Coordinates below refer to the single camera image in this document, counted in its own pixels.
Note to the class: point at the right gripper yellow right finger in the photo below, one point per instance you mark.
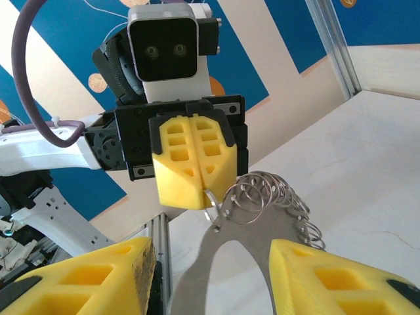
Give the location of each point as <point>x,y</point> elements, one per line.
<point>295,279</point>

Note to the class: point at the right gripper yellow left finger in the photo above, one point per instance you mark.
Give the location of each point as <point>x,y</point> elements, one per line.
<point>124,295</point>

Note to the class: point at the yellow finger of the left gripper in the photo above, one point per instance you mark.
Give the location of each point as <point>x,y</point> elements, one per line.
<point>220,177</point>
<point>177,183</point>

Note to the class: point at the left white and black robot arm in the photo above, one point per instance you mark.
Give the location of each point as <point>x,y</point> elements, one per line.
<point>39,154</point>

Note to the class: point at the aluminium frame rail with bases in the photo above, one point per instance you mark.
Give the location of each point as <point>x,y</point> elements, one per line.
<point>160,249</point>

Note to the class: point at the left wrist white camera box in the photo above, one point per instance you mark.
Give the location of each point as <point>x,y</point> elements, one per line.
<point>164,49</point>

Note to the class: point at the left aluminium corner post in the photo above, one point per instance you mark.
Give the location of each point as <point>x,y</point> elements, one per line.
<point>334,46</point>

